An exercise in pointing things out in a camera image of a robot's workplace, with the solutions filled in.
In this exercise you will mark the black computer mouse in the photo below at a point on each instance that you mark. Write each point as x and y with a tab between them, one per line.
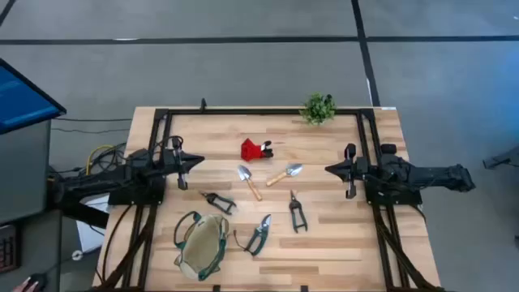
41	279

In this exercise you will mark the black stand beam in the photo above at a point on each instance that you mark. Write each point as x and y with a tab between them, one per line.
87	217

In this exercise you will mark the black aluminium table frame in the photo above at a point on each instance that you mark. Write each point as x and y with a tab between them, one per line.
263	111

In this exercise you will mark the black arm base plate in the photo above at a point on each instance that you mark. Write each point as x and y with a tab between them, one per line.
121	199
405	198

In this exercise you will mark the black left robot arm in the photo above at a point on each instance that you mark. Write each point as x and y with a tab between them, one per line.
121	176

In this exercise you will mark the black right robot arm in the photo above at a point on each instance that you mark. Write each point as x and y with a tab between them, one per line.
425	175

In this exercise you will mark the person's hand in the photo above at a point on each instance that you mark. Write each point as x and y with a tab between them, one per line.
20	288

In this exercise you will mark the black stand foot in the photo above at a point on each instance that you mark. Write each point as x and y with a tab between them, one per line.
496	162

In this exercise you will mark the black computer keyboard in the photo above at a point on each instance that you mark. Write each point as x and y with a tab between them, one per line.
8	251

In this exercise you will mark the red garden tool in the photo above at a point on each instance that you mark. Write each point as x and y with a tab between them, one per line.
251	151

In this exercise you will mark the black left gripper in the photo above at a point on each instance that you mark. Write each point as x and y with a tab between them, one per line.
174	162

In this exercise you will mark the black frame mount post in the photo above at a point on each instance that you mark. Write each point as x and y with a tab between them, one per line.
203	105

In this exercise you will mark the grey cabinet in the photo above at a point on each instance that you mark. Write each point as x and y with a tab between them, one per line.
24	174

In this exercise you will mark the computer monitor with blue screen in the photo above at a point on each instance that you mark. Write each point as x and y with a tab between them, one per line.
24	97

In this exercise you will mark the beige and green gardening bag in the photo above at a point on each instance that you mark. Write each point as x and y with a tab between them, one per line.
202	247

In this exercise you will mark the small green potted plant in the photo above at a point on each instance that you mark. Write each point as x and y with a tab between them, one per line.
318	108

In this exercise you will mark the small black rounded block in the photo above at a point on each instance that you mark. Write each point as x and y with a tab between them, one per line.
388	148

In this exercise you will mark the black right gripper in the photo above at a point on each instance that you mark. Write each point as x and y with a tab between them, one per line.
357	170

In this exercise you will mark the white paper sheet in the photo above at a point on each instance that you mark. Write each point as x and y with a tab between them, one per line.
87	239

